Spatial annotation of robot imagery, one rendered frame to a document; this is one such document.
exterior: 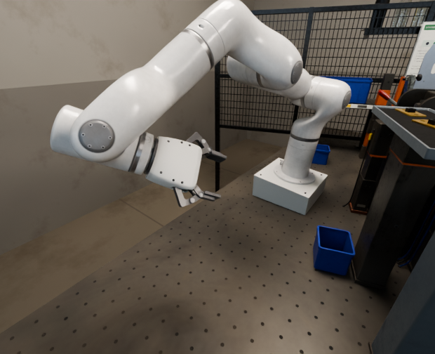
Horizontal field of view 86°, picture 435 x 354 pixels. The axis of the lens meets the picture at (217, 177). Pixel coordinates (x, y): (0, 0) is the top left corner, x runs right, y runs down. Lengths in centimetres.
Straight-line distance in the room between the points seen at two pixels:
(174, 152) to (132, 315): 45
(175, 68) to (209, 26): 11
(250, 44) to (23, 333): 86
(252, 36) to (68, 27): 176
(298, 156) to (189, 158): 65
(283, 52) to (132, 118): 39
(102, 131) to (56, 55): 180
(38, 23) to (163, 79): 173
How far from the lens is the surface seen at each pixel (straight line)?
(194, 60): 50
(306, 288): 79
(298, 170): 108
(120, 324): 73
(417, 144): 54
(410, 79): 138
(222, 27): 54
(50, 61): 214
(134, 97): 39
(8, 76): 207
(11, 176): 216
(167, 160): 47
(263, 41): 61
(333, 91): 96
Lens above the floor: 130
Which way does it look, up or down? 28 degrees down
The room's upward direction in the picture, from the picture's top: straight up
